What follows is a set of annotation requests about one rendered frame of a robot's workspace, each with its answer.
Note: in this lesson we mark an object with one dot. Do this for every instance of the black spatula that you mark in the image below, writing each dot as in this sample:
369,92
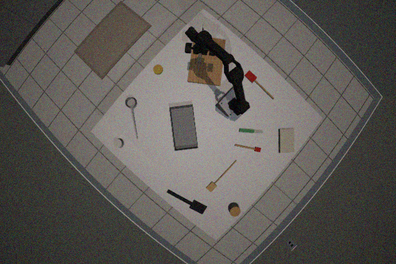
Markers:
195,205

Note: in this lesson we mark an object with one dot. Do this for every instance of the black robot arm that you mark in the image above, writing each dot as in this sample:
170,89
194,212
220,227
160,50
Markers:
203,40

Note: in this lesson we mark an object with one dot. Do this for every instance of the red spatula with wooden handle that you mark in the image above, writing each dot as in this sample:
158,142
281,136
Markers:
252,78

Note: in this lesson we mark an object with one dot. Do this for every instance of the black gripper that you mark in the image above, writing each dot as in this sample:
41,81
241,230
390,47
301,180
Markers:
188,49

